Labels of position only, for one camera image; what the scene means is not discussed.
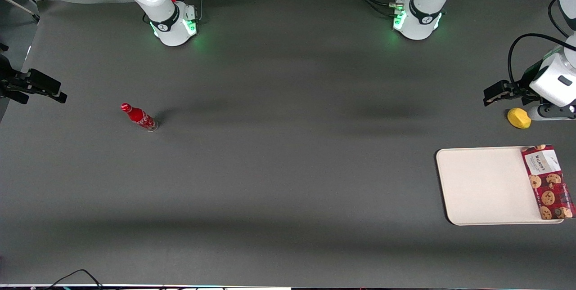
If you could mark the yellow lemon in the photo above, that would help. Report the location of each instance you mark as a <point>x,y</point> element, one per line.
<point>519,118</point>

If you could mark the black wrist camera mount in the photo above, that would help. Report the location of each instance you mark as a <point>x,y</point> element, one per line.
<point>551,112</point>

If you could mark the beige plastic tray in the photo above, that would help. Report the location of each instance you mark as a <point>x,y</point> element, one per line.
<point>483,186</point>

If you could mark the red cola bottle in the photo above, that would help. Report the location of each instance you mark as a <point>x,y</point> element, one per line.
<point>139,117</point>

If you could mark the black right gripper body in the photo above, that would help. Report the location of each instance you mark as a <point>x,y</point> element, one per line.
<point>10,82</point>

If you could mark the red tartan cookie box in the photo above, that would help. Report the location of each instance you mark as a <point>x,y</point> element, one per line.
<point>546,184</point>

